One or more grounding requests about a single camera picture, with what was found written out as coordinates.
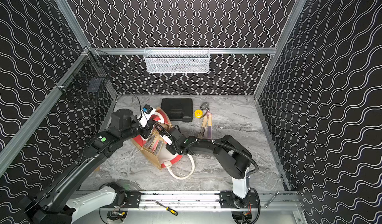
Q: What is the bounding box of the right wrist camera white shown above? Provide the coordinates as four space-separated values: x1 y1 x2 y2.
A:
162 135 172 145

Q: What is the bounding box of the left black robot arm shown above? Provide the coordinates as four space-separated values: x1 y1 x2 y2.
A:
19 105 156 224

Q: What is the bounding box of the black plastic tool case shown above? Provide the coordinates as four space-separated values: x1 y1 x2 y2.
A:
161 98 193 122

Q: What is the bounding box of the red jute tote bag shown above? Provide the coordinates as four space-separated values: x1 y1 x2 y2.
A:
132 107 195 180

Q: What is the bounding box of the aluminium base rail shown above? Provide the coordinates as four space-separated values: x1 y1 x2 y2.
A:
101 191 299 213

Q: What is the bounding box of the bamboo fan floral white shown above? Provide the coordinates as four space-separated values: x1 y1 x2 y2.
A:
198 115 208 139

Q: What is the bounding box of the yellow thread seal tape spool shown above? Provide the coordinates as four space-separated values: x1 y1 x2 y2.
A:
194 110 204 118

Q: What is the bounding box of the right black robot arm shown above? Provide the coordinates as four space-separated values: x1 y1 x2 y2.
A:
163 128 259 209

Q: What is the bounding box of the folding fans bundle in bag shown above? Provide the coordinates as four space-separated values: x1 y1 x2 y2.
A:
143 132 166 155

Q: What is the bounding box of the aluminium frame corner post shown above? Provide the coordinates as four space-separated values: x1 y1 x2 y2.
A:
254 0 307 100

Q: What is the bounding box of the white wire mesh basket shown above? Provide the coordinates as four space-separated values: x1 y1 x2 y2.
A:
143 47 211 73

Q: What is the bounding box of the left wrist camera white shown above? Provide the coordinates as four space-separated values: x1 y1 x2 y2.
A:
137 105 156 128

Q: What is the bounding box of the black wire mesh basket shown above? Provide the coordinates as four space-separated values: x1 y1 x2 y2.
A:
59 50 117 105

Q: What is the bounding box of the bamboo fan purple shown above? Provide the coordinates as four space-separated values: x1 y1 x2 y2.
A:
207 112 212 139

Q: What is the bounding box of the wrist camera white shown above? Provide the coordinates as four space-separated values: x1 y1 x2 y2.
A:
137 105 156 128
162 135 172 145

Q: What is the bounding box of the yellow black handled screwdriver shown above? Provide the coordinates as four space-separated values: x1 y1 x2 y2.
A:
155 201 178 216

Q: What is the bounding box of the steel ball valve brown handle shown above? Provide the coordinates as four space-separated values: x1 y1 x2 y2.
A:
200 102 210 117

